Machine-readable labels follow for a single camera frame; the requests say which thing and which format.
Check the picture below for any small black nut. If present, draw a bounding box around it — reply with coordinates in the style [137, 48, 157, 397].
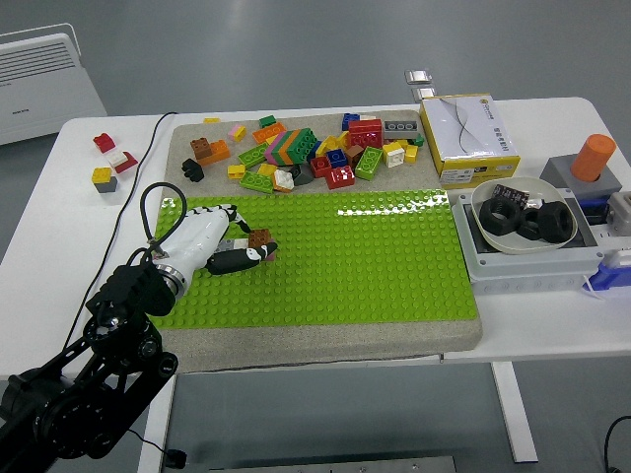
[516, 209, 543, 241]

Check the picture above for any black floor cable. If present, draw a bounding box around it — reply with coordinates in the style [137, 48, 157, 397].
[604, 416, 631, 473]

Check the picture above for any white and orange brick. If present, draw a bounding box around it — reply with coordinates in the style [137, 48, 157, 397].
[272, 168, 296, 193]

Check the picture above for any white panel heater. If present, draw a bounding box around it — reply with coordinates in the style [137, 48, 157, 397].
[0, 23, 108, 147]

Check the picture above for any large red brick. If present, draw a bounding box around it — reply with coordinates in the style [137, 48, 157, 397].
[347, 118, 385, 149]

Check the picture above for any thin black cord with plug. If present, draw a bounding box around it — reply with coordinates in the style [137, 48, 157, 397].
[63, 111, 187, 470]

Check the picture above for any blue and white device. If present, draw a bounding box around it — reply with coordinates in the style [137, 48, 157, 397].
[581, 248, 631, 303]

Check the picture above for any orange cylinder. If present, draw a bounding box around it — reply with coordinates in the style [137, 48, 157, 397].
[570, 132, 617, 183]

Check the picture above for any red sloped brick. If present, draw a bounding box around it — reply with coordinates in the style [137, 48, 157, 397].
[112, 151, 140, 174]

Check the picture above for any white table leg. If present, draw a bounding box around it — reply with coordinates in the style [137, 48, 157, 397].
[490, 362, 538, 464]
[139, 376, 177, 473]

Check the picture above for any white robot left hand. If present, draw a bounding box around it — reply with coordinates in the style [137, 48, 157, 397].
[156, 204, 278, 277]

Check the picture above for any green studded baseplate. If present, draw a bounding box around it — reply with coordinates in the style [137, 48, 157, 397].
[147, 188, 482, 332]

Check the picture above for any grey-brown foam mat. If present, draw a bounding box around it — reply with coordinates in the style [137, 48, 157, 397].
[162, 108, 484, 375]

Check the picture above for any glossy red square brick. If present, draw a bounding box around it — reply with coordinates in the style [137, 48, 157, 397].
[324, 166, 356, 191]

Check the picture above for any dark circuit board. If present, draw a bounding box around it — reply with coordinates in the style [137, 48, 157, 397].
[492, 182, 529, 206]

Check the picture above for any lime green long brick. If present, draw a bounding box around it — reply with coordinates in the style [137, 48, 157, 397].
[239, 170, 275, 194]
[354, 146, 385, 182]
[238, 144, 270, 168]

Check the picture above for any long orange brick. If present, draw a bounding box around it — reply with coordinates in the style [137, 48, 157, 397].
[252, 123, 287, 145]

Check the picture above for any black square brick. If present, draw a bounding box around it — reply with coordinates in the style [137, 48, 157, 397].
[180, 158, 206, 181]

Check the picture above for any striped multicolour brick stack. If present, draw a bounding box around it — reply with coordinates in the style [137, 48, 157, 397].
[264, 126, 319, 168]

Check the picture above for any dark blue block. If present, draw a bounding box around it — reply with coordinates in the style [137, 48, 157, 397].
[579, 195, 612, 226]

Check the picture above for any white and yellow cardboard box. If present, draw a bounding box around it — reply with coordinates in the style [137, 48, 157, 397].
[418, 93, 522, 191]

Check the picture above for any grey connector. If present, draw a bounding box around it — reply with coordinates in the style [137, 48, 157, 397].
[605, 190, 631, 231]

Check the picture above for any grey junction box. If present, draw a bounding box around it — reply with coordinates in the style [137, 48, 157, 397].
[452, 189, 605, 297]

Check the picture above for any white bowl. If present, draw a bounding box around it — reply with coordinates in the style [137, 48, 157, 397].
[470, 175, 581, 256]

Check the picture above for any grey holder block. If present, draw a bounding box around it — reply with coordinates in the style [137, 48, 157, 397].
[539, 155, 623, 199]

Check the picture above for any large black nut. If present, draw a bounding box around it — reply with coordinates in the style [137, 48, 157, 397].
[535, 200, 576, 243]
[480, 198, 523, 241]

